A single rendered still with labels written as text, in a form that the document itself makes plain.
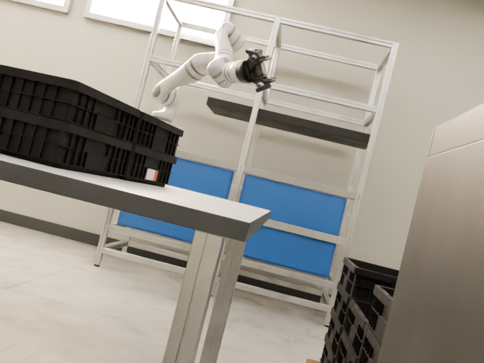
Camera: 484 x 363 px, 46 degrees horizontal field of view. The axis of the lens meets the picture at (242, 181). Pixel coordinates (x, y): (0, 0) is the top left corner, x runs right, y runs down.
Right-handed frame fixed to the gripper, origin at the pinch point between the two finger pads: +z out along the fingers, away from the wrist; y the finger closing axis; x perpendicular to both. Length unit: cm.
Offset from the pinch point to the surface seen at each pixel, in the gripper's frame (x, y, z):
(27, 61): -1, 26, -392
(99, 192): -66, -8, 33
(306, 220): 100, -127, -167
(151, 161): -29, -23, -45
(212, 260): -51, -28, 43
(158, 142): -25, -17, -44
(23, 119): -69, 7, -11
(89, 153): -55, -8, -14
